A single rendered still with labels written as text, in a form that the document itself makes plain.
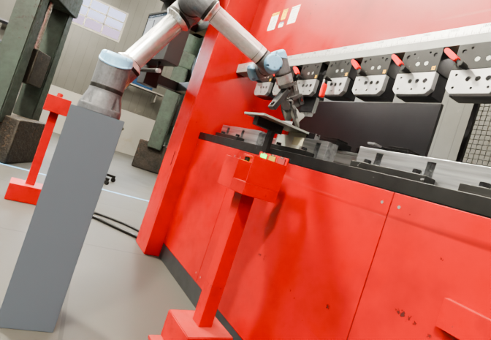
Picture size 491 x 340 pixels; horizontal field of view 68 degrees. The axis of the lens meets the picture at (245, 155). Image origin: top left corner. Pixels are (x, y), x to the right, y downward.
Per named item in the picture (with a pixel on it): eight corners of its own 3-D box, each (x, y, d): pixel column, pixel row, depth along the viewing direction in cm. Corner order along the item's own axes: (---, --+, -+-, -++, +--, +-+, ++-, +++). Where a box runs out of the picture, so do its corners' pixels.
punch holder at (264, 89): (253, 94, 217) (261, 69, 218) (264, 99, 222) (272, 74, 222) (266, 94, 205) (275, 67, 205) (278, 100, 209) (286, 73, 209)
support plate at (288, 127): (243, 113, 170) (244, 111, 170) (286, 131, 183) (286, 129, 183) (264, 115, 154) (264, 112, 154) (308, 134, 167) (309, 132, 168)
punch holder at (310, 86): (292, 94, 183) (302, 63, 183) (305, 100, 187) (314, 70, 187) (311, 94, 170) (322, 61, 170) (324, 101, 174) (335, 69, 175)
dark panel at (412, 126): (280, 156, 270) (298, 101, 271) (282, 157, 271) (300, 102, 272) (413, 190, 172) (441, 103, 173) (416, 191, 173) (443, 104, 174)
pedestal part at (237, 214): (191, 319, 143) (234, 189, 144) (204, 319, 146) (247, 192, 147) (198, 327, 138) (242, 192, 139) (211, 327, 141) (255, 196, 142)
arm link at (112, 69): (88, 79, 124) (100, 42, 125) (93, 83, 137) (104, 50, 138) (123, 91, 128) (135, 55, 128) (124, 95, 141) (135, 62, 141)
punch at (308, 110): (297, 115, 180) (303, 97, 180) (300, 116, 181) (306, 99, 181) (310, 116, 171) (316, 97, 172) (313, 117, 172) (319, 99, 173)
